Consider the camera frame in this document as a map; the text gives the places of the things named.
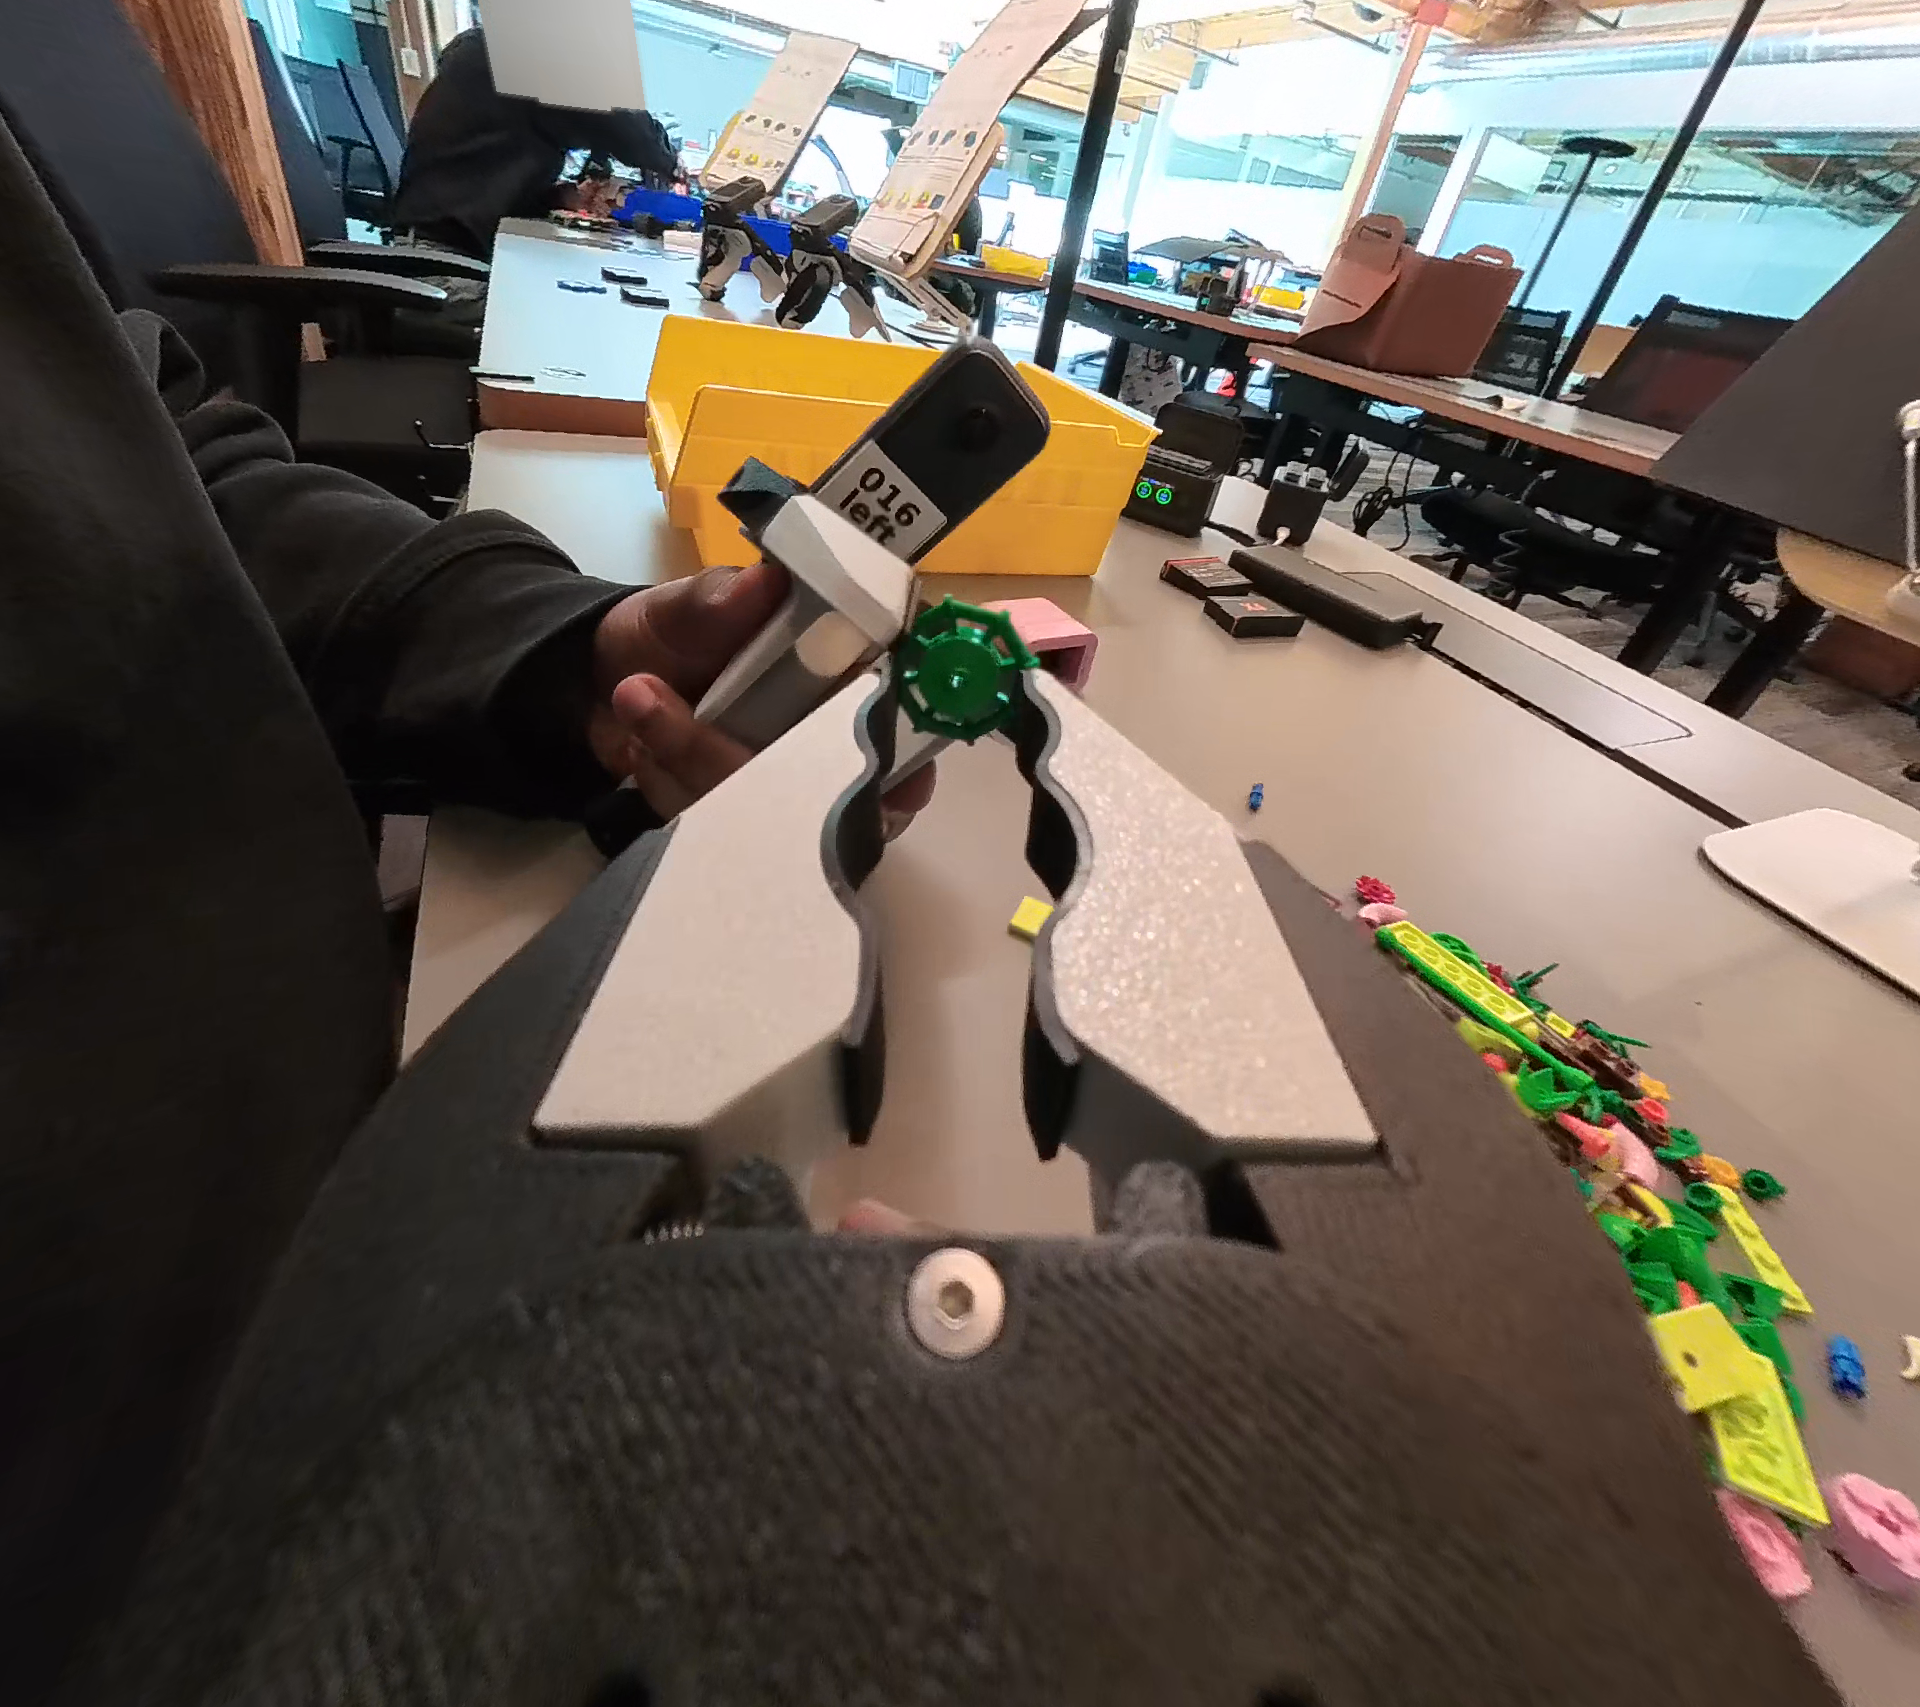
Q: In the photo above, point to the black charging case green lights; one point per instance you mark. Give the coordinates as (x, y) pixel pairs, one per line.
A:
(1179, 484)

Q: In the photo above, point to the person's left hand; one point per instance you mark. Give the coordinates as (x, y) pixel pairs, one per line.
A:
(674, 672)

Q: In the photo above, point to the yellow plastic bin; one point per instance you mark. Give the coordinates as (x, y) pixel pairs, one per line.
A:
(780, 416)

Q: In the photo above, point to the black office chair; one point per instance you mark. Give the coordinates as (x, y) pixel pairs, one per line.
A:
(330, 312)

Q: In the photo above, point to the white stand base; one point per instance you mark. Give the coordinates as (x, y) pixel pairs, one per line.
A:
(1814, 882)

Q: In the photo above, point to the person's black jacket torso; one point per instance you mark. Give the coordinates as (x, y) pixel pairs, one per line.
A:
(165, 988)

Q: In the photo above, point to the black power brick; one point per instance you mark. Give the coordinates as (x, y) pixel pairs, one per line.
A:
(1328, 590)

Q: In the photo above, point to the cardboard sheet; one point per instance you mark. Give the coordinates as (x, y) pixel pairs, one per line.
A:
(960, 132)
(780, 110)

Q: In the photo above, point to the person's left forearm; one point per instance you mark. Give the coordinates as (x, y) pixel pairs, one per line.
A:
(390, 628)

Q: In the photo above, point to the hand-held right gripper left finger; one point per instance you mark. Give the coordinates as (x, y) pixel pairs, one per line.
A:
(705, 988)

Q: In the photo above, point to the black green round toy piece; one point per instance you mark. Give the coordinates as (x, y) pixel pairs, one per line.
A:
(960, 672)

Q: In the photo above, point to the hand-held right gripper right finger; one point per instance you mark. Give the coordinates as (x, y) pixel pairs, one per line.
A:
(1200, 988)

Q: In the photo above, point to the brown cardboard box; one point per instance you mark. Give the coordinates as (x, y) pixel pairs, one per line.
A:
(1419, 304)

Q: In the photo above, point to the brown top background desk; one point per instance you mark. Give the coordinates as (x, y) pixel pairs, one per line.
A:
(1424, 386)

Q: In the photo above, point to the black floor lamp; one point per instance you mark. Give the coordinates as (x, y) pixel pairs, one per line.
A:
(1725, 132)
(1575, 206)

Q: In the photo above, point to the black angular gadget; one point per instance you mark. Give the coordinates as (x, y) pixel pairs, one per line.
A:
(732, 236)
(824, 260)

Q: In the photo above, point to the black monitor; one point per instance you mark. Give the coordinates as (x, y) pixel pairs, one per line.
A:
(1830, 386)

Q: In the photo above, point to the wooden shelf board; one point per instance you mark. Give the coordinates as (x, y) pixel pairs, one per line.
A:
(1845, 568)

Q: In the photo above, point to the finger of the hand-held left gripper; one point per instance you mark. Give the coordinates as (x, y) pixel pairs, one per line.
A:
(849, 568)

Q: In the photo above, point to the pink hollow block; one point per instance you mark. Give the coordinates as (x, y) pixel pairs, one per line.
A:
(1050, 628)

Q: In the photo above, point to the black flat battery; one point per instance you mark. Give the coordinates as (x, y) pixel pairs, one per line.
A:
(1252, 616)
(1204, 574)

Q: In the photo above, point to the wooden easel stand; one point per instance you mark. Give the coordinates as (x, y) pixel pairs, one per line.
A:
(939, 296)

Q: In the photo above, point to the pile of colourful toy bricks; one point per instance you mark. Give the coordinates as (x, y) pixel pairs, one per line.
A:
(1650, 1212)

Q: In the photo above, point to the black pole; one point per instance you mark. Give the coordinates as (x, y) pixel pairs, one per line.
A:
(1095, 132)

